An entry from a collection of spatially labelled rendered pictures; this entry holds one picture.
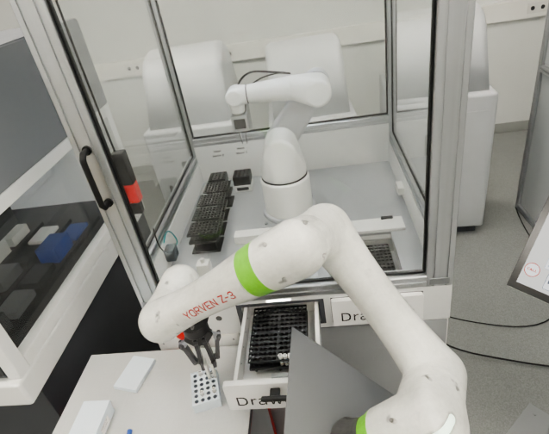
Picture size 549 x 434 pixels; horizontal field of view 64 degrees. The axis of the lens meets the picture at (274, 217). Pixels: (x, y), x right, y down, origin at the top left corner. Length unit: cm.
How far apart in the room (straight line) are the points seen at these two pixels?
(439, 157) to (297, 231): 53
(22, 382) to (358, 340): 109
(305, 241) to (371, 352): 89
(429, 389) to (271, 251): 39
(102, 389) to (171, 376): 24
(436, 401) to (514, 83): 412
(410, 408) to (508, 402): 153
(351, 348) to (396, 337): 63
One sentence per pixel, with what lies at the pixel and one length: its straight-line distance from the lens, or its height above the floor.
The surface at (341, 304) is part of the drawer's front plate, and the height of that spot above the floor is 91.
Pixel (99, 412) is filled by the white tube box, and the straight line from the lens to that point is 154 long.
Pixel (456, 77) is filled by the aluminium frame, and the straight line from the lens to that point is 115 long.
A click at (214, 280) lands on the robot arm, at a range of 94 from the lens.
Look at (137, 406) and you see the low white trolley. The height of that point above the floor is 76.
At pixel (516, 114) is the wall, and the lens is 492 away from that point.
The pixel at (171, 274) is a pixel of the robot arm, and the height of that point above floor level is 124.
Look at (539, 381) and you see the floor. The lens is 252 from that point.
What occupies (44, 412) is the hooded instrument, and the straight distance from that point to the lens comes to 187.
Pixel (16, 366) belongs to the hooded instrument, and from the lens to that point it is 162.
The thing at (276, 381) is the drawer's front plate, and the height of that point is 93.
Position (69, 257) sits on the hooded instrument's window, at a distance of 187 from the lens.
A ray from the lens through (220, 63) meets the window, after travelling 111.
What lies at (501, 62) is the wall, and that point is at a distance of 468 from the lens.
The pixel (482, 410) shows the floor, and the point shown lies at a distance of 236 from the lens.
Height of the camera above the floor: 192
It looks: 32 degrees down
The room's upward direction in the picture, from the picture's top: 10 degrees counter-clockwise
